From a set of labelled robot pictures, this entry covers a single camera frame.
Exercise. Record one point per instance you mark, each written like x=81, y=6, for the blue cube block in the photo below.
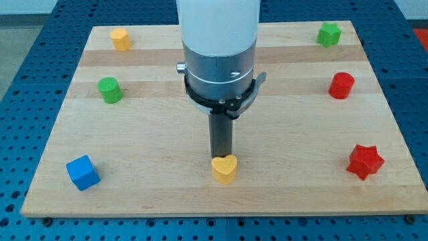
x=82, y=173

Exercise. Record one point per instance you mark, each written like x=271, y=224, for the yellow heart block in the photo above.
x=224, y=169

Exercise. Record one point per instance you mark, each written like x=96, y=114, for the yellow hexagon block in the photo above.
x=120, y=39

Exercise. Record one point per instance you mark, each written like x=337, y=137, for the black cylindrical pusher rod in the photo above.
x=221, y=134

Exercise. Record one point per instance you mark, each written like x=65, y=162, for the red star block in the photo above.
x=364, y=161

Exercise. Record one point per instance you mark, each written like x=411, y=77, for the green star block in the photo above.
x=329, y=34

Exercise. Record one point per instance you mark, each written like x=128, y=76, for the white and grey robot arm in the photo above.
x=219, y=39

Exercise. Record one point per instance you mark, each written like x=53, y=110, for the wooden board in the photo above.
x=151, y=149

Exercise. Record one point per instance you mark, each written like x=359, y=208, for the green cylinder block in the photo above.
x=109, y=89

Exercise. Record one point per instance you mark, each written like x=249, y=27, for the red cylinder block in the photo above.
x=341, y=85

